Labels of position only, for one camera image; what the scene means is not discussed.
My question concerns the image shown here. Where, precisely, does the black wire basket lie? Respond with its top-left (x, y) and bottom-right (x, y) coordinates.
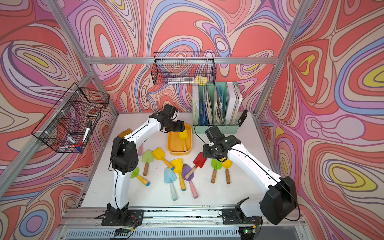
top-left (32, 84), bottom-right (110, 154)
top-left (151, 51), bottom-right (217, 86)

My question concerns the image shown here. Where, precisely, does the yellow scoop orange handle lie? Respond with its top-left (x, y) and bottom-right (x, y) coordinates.
top-left (151, 147), bottom-right (175, 171)

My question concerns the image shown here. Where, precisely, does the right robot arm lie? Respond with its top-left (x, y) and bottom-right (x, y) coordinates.
top-left (203, 126), bottom-right (299, 225)

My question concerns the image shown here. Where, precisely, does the light green trowel wooden handle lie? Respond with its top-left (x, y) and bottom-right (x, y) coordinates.
top-left (142, 150), bottom-right (154, 176)

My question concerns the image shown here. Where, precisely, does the purple trowel pink handle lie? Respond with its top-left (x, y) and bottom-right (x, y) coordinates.
top-left (182, 164), bottom-right (199, 199)
top-left (138, 145), bottom-right (144, 156)

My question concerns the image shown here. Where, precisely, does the white book in organizer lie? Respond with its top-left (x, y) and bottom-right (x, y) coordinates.
top-left (226, 82), bottom-right (243, 125)

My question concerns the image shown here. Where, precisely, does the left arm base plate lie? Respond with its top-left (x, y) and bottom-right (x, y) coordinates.
top-left (102, 209), bottom-right (144, 227)

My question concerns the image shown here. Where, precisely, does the red shovel wooden handle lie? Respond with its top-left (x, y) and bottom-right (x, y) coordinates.
top-left (186, 152), bottom-right (207, 179)

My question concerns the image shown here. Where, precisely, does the green trowel yellow handle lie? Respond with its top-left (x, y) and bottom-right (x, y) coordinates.
top-left (131, 167), bottom-right (150, 187)

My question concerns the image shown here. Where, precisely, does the yellow sponge in basket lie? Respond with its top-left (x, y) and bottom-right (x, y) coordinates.
top-left (194, 76), bottom-right (209, 86)

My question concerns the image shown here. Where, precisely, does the light blue trowel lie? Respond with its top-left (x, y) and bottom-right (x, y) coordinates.
top-left (164, 168), bottom-right (178, 201)

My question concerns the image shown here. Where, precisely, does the black wire basket back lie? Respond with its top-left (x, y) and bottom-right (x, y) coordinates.
top-left (151, 51), bottom-right (217, 86)

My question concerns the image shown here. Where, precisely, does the mint green file organizer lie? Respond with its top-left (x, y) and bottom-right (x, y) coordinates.
top-left (192, 82), bottom-right (239, 134)

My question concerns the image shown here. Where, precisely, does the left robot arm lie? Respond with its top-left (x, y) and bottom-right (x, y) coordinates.
top-left (107, 104), bottom-right (186, 212)

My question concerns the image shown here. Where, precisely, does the black stapler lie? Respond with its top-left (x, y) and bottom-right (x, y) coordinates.
top-left (238, 110), bottom-right (248, 128)

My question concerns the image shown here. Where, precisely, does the yellow shovel wooden handle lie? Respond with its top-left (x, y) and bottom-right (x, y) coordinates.
top-left (221, 158), bottom-right (233, 184)

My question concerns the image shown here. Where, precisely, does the black white marker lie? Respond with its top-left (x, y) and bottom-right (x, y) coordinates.
top-left (82, 121), bottom-right (93, 144)

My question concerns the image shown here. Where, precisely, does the purple trowel pink handle front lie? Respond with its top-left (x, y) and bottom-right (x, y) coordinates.
top-left (182, 164), bottom-right (199, 199)

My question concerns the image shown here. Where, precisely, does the yellow storage box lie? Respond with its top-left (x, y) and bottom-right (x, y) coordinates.
top-left (167, 124), bottom-right (192, 156)

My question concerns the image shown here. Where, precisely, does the black wire basket left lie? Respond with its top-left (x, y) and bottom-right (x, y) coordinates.
top-left (32, 84), bottom-right (110, 154)

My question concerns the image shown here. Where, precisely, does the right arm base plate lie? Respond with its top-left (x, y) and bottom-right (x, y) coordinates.
top-left (219, 209), bottom-right (263, 226)

